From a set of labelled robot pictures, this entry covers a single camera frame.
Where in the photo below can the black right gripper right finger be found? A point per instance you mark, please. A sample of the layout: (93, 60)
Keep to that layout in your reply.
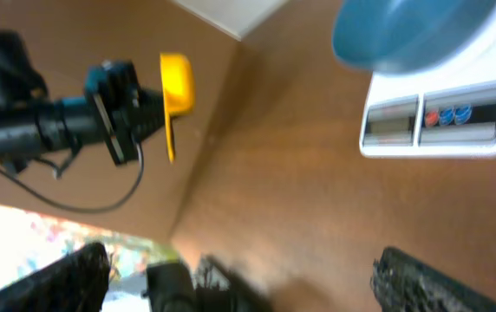
(401, 282)

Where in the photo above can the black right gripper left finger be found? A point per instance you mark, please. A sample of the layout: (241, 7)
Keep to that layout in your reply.
(77, 282)

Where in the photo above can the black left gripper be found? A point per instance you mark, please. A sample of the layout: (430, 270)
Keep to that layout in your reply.
(108, 91)

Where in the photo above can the yellow plastic scoop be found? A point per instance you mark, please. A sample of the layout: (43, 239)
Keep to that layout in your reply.
(178, 91)

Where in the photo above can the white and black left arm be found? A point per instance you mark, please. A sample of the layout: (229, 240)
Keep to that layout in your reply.
(31, 123)

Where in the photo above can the white digital kitchen scale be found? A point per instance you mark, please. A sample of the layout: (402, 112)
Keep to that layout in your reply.
(444, 111)

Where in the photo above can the blue-grey plastic bowl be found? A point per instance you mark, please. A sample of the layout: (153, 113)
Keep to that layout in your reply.
(405, 36)

